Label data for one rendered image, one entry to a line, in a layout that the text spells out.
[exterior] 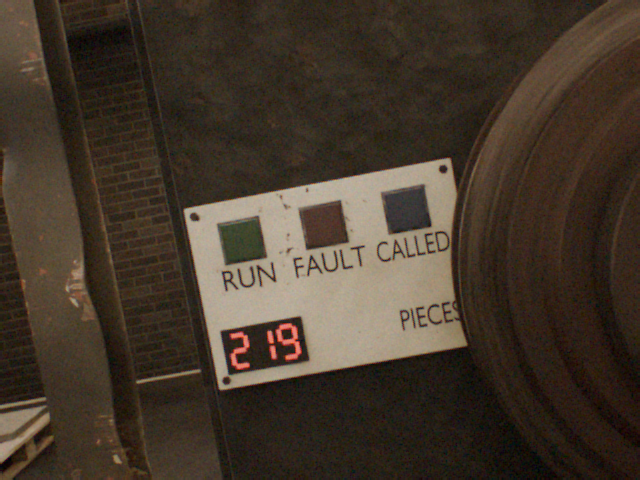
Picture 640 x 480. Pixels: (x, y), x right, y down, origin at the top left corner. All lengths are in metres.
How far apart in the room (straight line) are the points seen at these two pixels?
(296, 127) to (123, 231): 6.23
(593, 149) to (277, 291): 0.33
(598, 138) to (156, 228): 6.40
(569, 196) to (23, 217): 2.95
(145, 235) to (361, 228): 6.22
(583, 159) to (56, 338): 2.95
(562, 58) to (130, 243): 6.44
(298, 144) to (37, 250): 2.67
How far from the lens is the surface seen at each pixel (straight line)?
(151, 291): 7.06
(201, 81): 0.88
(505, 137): 0.72
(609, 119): 0.70
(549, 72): 0.73
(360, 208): 0.84
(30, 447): 5.53
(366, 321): 0.85
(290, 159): 0.86
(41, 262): 3.47
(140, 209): 7.03
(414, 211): 0.84
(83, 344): 3.46
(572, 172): 0.69
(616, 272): 0.65
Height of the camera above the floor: 1.23
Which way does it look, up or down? 3 degrees down
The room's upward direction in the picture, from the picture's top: 11 degrees counter-clockwise
